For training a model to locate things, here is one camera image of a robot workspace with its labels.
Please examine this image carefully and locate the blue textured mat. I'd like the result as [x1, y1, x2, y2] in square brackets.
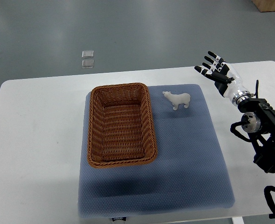
[78, 84, 235, 219]

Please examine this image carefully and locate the floor metal plate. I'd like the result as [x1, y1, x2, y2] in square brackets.
[82, 50, 94, 58]
[82, 59, 94, 68]

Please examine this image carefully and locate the black label tag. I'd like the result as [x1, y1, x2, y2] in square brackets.
[112, 217, 126, 222]

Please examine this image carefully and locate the upper floor metal plate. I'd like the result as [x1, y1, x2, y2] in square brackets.
[82, 50, 94, 58]

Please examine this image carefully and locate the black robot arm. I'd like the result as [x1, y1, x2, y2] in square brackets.
[230, 97, 275, 218]

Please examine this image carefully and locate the lower floor metal plate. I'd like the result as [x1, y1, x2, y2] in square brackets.
[82, 59, 94, 68]

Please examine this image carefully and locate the white bear figurine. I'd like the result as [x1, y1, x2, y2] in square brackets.
[162, 91, 191, 111]

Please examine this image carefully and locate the brown wicker basket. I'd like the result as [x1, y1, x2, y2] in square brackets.
[87, 83, 158, 168]

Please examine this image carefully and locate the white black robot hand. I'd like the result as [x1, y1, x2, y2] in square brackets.
[194, 51, 251, 106]

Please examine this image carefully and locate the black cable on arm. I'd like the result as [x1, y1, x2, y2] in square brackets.
[251, 79, 260, 98]

